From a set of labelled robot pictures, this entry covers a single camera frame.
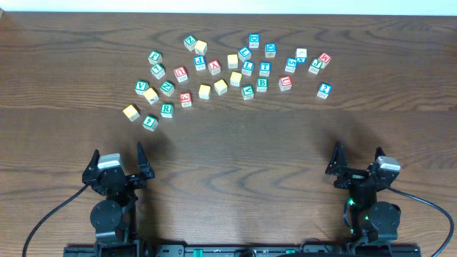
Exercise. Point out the green J block left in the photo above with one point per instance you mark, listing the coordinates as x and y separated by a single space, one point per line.
155 57

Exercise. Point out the green N block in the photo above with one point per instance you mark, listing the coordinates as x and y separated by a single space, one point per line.
167 88

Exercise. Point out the blue 2 block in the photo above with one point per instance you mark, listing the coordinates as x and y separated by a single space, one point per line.
324 91

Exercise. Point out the yellow S block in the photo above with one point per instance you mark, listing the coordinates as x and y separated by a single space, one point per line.
232 60

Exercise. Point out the green Z block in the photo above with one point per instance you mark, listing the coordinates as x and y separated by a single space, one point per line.
190 42

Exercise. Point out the blue T block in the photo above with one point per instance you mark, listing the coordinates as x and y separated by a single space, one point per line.
264 68

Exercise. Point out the blue 5 block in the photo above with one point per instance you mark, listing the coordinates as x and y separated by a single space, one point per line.
291 64

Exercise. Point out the yellow block beside Z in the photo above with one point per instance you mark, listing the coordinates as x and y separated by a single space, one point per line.
200 47

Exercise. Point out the red M block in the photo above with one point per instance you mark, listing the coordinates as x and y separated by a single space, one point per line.
325 59

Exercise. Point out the green V block left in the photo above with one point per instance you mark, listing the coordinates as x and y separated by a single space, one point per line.
141 87

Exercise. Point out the green 7 block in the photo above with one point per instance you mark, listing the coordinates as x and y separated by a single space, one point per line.
158 71

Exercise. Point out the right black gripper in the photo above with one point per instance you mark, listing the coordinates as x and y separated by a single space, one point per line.
352 176

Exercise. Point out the blue X block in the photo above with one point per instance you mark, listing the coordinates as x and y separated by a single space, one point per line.
301 55

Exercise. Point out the blue P block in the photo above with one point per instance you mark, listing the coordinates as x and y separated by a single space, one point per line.
200 63

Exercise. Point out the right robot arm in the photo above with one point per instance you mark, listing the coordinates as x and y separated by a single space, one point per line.
372 222

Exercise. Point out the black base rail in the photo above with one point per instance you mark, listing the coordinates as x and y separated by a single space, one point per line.
264 251

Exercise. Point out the green R block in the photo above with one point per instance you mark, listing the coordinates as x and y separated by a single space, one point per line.
167 110

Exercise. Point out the red U block right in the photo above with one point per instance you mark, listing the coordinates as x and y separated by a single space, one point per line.
285 83

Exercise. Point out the blue L block lower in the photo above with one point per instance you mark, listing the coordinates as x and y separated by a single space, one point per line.
247 68

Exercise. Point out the red u block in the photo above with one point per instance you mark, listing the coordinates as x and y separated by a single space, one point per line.
285 83
181 74

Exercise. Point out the green 4 block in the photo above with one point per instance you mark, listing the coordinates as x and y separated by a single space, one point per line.
150 123

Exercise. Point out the yellow O block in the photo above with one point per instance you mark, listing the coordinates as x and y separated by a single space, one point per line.
204 92
235 79

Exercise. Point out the green J block right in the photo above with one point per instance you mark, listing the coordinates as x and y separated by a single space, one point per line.
315 66

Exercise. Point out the green B block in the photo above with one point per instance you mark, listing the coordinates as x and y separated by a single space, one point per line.
262 84

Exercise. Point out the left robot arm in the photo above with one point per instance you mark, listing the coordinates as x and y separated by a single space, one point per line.
114 218

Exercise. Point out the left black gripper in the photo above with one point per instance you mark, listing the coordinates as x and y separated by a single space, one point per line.
119 178

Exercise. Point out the yellow G block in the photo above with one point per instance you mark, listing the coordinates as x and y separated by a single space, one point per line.
131 112

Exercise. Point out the red U block left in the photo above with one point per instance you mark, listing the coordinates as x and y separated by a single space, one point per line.
181 74

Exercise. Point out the green v block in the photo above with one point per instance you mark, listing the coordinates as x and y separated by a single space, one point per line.
141 87
247 92

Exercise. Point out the red A block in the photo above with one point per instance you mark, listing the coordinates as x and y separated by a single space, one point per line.
214 67

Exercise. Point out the red E block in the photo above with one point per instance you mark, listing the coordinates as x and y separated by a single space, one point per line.
186 100

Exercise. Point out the green V block right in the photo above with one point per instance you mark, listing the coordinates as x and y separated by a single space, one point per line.
247 92

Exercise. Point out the yellow Q block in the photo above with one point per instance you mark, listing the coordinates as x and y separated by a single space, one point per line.
220 87

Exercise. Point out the blue D block right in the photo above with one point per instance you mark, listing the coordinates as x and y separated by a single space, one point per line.
270 50

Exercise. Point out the yellow K block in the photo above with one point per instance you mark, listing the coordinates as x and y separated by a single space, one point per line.
151 96

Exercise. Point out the green j block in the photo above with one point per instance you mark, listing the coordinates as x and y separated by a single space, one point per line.
155 57
315 66

